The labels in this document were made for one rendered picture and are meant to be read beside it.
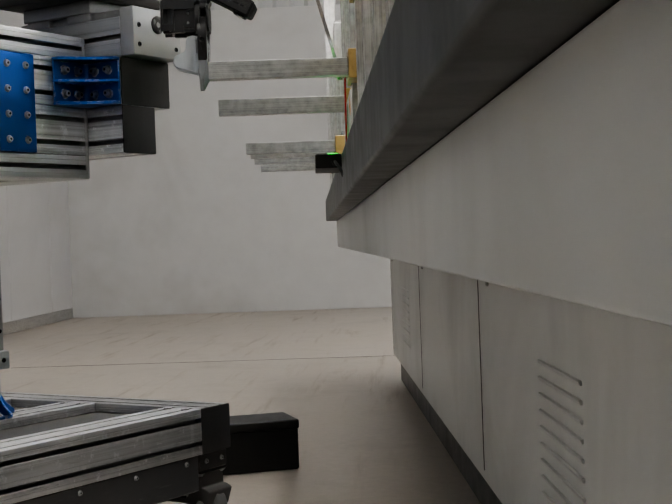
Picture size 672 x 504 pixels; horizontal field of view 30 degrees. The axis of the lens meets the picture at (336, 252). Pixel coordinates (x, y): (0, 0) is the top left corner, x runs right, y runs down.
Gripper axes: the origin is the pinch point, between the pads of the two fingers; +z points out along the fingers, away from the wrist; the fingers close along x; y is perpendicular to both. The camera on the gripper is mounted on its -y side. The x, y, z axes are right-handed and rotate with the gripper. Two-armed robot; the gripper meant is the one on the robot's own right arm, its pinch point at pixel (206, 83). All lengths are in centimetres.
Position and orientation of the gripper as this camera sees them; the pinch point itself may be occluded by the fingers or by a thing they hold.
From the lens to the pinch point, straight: 219.2
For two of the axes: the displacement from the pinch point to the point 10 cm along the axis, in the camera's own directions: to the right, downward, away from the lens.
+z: 0.3, 10.0, 0.1
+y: -10.0, 0.3, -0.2
